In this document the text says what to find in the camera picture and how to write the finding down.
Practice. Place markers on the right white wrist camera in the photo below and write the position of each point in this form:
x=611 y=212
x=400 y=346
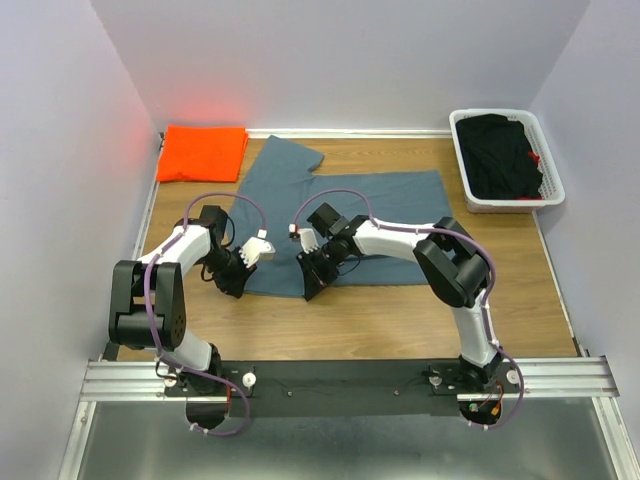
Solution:
x=305 y=237

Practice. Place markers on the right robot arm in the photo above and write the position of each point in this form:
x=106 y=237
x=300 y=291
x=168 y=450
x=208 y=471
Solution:
x=457 y=269

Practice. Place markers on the folded orange t-shirt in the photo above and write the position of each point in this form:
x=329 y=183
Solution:
x=202 y=154

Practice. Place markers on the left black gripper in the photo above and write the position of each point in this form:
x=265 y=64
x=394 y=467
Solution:
x=235 y=284

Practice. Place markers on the aluminium rail frame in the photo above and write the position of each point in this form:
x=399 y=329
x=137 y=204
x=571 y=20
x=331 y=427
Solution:
x=569 y=425

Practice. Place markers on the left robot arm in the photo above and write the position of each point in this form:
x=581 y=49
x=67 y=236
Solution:
x=148 y=306

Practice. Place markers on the black t-shirt in basket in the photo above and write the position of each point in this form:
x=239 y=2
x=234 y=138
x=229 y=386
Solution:
x=491 y=144

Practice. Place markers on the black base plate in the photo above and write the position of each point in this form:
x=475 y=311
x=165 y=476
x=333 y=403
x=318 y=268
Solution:
x=345 y=388

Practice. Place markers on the white laundry basket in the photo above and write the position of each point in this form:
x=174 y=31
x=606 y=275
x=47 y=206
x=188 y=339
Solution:
x=551 y=190

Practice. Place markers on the red garment in basket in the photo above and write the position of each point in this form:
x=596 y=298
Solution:
x=527 y=178

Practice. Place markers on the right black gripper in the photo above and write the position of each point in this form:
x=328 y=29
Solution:
x=314 y=280

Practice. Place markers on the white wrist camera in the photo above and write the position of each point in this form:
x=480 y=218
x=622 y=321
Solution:
x=256 y=249
x=305 y=237

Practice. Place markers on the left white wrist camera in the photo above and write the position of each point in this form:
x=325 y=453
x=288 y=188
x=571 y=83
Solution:
x=256 y=249

